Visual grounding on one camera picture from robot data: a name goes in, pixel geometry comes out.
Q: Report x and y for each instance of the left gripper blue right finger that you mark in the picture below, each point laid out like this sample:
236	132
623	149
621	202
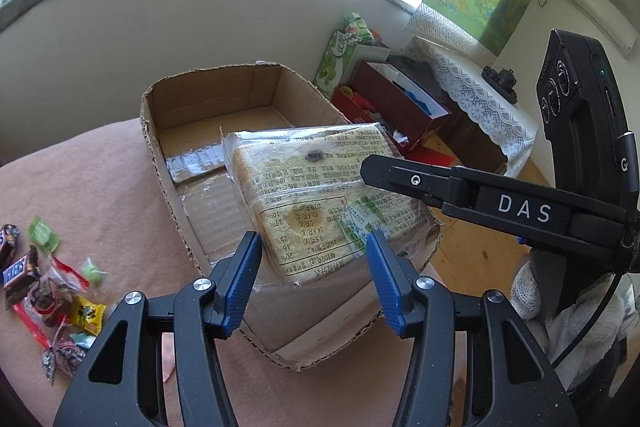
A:
393	276

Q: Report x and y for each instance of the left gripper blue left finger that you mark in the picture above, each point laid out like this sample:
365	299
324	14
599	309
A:
233	279

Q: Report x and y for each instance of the pink wafer packet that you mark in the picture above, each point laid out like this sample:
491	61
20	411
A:
167	351

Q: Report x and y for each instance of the large cracker packet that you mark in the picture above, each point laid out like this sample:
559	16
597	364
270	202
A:
303	190

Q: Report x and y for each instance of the pale green candy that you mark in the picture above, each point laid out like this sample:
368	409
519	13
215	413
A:
93	273

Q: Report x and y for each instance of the yellow candy packet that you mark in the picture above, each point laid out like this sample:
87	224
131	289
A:
87	315

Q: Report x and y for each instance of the red-edged dried fruit bag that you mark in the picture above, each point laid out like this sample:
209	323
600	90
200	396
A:
63	348

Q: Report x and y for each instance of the green candy wrapper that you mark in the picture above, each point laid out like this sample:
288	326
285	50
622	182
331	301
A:
42	236

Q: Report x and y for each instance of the brown Snickers bar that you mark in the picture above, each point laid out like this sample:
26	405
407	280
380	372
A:
20	276

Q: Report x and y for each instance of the white lace tablecloth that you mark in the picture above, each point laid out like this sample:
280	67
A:
485	131

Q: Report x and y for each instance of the open cardboard box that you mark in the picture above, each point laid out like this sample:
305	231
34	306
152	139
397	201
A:
185	119

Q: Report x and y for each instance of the dark red gift box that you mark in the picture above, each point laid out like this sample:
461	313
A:
401	102

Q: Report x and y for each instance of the red shoe box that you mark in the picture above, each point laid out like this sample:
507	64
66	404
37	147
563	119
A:
359	110

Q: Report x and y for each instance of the white air conditioner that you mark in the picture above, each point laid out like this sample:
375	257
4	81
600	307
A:
612	22

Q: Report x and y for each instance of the green gift bag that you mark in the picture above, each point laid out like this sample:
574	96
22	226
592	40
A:
347	47

